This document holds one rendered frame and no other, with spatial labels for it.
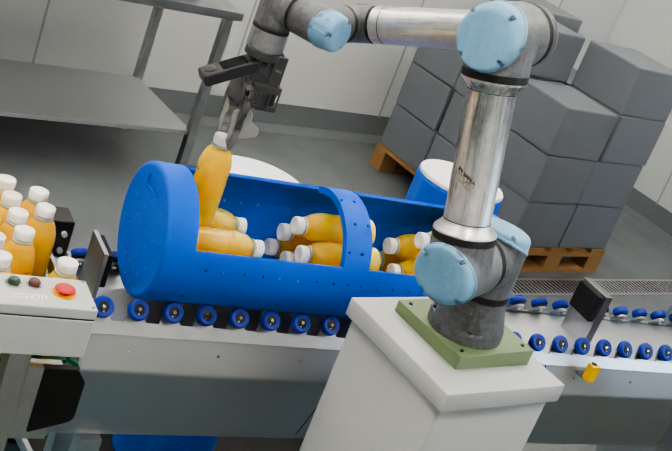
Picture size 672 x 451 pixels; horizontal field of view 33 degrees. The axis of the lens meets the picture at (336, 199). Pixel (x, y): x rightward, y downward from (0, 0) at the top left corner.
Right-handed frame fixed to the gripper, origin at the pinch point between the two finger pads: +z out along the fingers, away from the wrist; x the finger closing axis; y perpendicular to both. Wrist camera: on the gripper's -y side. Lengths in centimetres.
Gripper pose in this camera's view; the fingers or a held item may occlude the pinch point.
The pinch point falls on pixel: (223, 138)
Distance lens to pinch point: 228.4
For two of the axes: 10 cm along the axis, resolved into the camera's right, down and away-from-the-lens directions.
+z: -3.3, 8.7, 3.5
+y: 8.6, 1.3, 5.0
